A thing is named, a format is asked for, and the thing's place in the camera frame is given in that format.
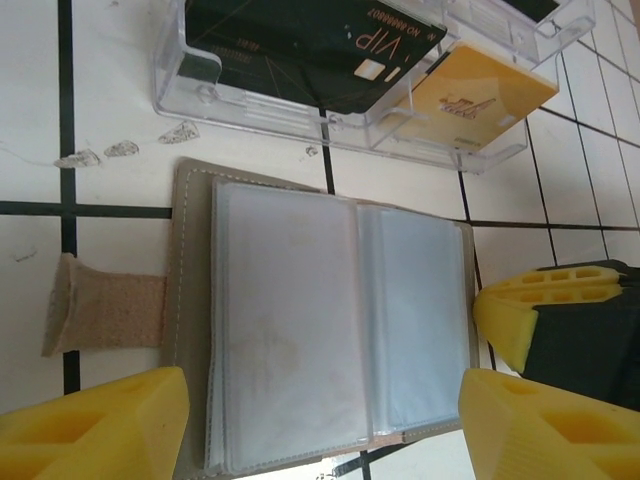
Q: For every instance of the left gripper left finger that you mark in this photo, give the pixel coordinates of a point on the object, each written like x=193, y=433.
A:
x=100, y=435

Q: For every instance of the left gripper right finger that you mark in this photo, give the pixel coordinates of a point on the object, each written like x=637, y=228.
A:
x=550, y=440

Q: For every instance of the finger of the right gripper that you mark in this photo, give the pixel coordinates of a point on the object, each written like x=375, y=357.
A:
x=565, y=276
x=510, y=330

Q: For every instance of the gold VIP card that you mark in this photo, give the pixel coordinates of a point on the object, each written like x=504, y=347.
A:
x=480, y=85

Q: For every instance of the black VIP card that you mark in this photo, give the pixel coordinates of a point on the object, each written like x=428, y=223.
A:
x=300, y=45

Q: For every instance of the clear acrylic card stand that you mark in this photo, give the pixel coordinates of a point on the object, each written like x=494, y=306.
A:
x=225, y=102

